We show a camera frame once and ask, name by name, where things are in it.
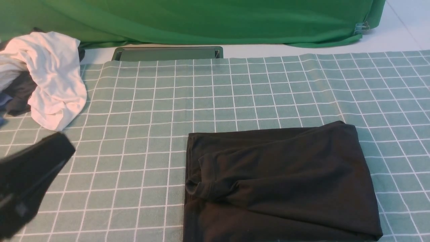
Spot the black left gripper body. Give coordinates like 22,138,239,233
0,132,76,240

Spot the dark gray long-sleeve top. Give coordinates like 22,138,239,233
182,121,383,242

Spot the dark crumpled garment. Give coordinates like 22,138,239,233
1,42,81,113

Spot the white crumpled garment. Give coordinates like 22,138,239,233
1,32,87,131

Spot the green checkered tablecloth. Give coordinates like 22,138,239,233
11,50,430,242

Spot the gray-green rectangular tray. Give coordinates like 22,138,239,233
112,46,224,62

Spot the green backdrop cloth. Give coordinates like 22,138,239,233
0,0,385,48

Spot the metal binder clip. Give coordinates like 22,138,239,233
354,22,371,34

